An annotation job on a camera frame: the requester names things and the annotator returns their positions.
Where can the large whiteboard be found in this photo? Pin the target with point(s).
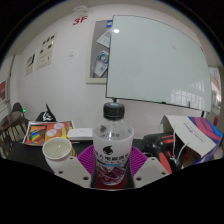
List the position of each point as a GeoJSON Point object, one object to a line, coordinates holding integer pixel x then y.
{"type": "Point", "coordinates": [156, 60]}

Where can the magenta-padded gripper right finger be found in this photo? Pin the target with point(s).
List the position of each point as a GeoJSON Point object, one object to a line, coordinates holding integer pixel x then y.
{"type": "Point", "coordinates": [151, 170]}

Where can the black bag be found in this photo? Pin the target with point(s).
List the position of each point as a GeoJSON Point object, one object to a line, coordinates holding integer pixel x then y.
{"type": "Point", "coordinates": [46, 115]}

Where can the clear black-capped drink bottle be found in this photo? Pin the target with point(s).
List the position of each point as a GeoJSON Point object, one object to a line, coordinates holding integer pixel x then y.
{"type": "Point", "coordinates": [112, 151]}

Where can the grey notice board with papers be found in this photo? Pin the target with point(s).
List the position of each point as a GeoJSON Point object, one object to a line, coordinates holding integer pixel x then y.
{"type": "Point", "coordinates": [100, 56]}

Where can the large white wall poster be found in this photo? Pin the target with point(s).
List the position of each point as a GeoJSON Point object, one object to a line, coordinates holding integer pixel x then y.
{"type": "Point", "coordinates": [46, 51]}

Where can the small white wall poster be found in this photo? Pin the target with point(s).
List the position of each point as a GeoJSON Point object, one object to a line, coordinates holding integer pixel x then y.
{"type": "Point", "coordinates": [30, 64]}

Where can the red and black power tool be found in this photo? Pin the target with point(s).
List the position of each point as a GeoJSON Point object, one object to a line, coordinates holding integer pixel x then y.
{"type": "Point", "coordinates": [160, 150]}

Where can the blue and white cardboard box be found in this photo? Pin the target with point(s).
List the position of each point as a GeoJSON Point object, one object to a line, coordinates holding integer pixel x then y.
{"type": "Point", "coordinates": [196, 136]}

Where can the orange colourful printed box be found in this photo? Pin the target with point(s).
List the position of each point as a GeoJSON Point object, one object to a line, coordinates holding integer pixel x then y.
{"type": "Point", "coordinates": [41, 133]}

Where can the white cup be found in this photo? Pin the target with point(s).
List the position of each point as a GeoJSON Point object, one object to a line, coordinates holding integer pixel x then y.
{"type": "Point", "coordinates": [56, 150]}

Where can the dark chair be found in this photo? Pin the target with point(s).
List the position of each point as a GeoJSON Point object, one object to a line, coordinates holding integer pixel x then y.
{"type": "Point", "coordinates": [13, 123]}

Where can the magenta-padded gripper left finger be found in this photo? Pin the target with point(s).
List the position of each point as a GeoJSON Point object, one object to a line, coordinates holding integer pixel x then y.
{"type": "Point", "coordinates": [72, 168]}

